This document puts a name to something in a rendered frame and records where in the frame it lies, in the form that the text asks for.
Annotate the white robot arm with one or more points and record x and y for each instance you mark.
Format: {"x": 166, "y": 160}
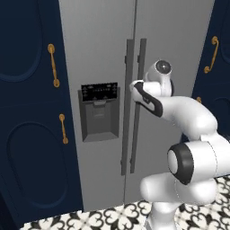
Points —
{"x": 191, "y": 113}

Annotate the grey fridge door with dispenser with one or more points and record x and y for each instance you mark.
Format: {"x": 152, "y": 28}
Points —
{"x": 92, "y": 45}

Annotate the plain grey fridge door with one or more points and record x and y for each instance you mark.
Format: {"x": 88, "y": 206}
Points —
{"x": 176, "y": 30}

